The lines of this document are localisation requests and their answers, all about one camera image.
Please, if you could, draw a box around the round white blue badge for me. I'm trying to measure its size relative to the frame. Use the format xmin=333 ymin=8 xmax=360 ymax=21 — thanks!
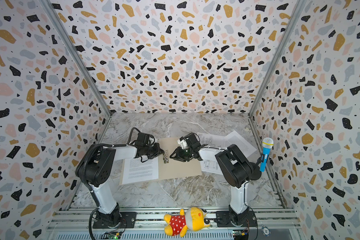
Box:
xmin=262 ymin=226 xmax=271 ymax=237

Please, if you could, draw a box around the technical drawing paper sheet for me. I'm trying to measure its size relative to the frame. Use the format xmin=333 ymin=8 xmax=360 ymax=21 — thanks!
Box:
xmin=197 ymin=133 xmax=227 ymax=175

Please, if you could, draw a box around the left green circuit board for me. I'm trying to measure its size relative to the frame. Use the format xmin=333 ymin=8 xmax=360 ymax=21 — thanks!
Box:
xmin=101 ymin=232 xmax=122 ymax=240

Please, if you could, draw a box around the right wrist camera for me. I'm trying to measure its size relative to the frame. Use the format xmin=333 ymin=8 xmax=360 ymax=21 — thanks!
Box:
xmin=177 ymin=137 xmax=189 ymax=150

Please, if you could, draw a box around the silver folder clip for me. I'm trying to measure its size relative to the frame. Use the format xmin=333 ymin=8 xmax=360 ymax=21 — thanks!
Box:
xmin=163 ymin=150 xmax=169 ymax=164

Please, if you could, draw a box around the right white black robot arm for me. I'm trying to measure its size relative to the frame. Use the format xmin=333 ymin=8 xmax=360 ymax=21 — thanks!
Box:
xmin=170 ymin=133 xmax=254 ymax=215

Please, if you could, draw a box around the aluminium rail frame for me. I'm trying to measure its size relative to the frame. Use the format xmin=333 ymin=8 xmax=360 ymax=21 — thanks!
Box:
xmin=45 ymin=207 xmax=305 ymax=240

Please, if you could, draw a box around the yellow plush toy red dress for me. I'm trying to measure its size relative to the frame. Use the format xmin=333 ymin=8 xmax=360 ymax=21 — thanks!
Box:
xmin=164 ymin=207 xmax=211 ymax=238

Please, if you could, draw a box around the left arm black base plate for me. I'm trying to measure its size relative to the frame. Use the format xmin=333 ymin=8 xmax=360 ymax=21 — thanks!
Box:
xmin=92 ymin=212 xmax=137 ymax=230

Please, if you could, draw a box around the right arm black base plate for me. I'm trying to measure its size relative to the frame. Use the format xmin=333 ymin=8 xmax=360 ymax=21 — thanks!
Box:
xmin=215 ymin=210 xmax=258 ymax=228

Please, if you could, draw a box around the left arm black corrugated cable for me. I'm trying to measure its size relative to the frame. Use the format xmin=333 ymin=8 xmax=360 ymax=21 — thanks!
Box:
xmin=75 ymin=127 xmax=142 ymax=240

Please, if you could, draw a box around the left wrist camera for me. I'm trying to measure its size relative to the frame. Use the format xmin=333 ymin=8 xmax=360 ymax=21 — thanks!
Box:
xmin=135 ymin=132 xmax=155 ymax=147

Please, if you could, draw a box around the right circuit board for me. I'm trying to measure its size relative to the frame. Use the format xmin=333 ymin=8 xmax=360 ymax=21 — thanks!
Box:
xmin=233 ymin=230 xmax=249 ymax=240

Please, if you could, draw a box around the text printed paper sheet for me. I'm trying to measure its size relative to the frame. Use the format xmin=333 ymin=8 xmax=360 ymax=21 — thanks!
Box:
xmin=121 ymin=158 xmax=159 ymax=185

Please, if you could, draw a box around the blue toy microphone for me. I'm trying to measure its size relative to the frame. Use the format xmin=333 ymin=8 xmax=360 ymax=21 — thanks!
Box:
xmin=260 ymin=137 xmax=274 ymax=172

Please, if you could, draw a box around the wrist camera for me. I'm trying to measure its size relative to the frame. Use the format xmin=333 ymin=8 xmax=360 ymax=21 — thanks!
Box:
xmin=135 ymin=132 xmax=155 ymax=147
xmin=177 ymin=137 xmax=189 ymax=150

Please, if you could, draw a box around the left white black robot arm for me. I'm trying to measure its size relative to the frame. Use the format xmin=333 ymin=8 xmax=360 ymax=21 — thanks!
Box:
xmin=75 ymin=133 xmax=164 ymax=215

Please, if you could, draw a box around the beige manila folder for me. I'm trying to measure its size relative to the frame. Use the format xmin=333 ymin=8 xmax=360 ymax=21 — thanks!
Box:
xmin=119 ymin=136 xmax=203 ymax=186

